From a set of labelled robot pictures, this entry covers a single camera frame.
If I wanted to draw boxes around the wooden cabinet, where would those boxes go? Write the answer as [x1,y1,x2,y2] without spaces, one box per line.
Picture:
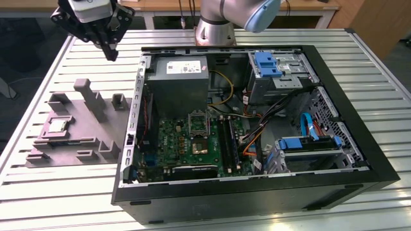
[329,0,411,59]

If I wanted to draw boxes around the thin red wire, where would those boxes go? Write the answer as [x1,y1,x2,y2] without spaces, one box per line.
[136,95,153,147]

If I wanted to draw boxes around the red power wire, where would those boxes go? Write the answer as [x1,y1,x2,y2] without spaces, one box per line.
[313,119,331,139]

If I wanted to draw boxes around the grey white wire bundle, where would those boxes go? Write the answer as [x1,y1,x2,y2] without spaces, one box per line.
[207,105,262,119]

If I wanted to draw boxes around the black open PC case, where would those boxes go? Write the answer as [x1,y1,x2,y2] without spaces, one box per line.
[111,44,402,226]

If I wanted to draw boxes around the grey metal drive cage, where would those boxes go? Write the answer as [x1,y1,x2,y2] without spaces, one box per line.
[246,51,323,104]

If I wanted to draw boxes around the grey plastic parts rack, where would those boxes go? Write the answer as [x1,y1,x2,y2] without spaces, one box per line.
[24,78,135,169]

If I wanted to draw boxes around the blue flat wire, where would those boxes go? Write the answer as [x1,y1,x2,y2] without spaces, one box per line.
[299,112,322,142]

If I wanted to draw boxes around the green motherboard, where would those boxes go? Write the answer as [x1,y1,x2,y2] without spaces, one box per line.
[135,105,258,183]

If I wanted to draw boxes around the hard disk in blue carrier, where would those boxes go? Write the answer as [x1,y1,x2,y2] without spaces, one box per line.
[277,135,343,152]

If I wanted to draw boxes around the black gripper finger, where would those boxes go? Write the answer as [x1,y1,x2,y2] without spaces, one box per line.
[107,7,136,62]
[51,7,114,62]

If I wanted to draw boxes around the CPU socket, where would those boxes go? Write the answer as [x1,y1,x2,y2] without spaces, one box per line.
[191,139,210,155]

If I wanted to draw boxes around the black camera cable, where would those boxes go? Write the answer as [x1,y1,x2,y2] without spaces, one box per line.
[178,0,187,29]

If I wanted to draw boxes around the grey metal disk bay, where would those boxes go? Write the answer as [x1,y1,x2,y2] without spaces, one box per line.
[262,143,370,174]

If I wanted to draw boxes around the silver CPU green edge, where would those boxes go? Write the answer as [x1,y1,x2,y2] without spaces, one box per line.
[47,118,70,133]

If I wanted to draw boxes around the grey power supply unit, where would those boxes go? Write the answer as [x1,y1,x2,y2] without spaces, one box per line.
[144,54,213,121]

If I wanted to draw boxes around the wooden desk white legs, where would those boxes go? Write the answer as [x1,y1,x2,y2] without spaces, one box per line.
[0,0,342,29]

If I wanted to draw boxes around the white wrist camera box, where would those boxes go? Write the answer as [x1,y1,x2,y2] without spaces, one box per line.
[71,0,112,24]

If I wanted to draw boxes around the black RAM slot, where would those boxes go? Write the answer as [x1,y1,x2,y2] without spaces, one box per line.
[218,115,235,173]
[226,115,243,170]

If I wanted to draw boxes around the black cable bundle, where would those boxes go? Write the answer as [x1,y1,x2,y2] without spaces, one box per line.
[239,85,318,145]

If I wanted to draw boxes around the black graphics card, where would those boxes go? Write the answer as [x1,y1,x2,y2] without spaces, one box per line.
[170,164,219,180]

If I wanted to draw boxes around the yellow wire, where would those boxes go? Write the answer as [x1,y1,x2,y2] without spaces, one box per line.
[207,69,235,106]

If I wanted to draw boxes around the blue plastic drive latch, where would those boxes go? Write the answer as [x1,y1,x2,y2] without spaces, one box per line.
[253,51,283,78]

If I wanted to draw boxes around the orange wire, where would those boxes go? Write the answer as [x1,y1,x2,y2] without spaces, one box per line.
[242,134,263,159]

